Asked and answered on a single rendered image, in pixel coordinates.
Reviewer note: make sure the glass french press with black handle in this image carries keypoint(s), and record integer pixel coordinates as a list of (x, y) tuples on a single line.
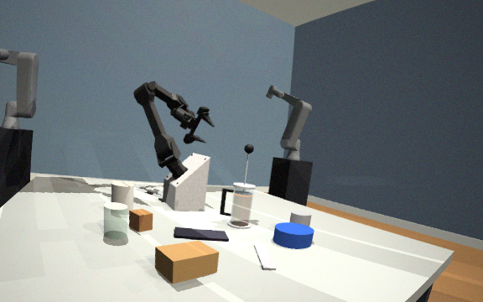
[(242, 201)]

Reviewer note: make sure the blue cylinder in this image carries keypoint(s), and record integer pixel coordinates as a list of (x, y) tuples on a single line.
[(292, 235)]

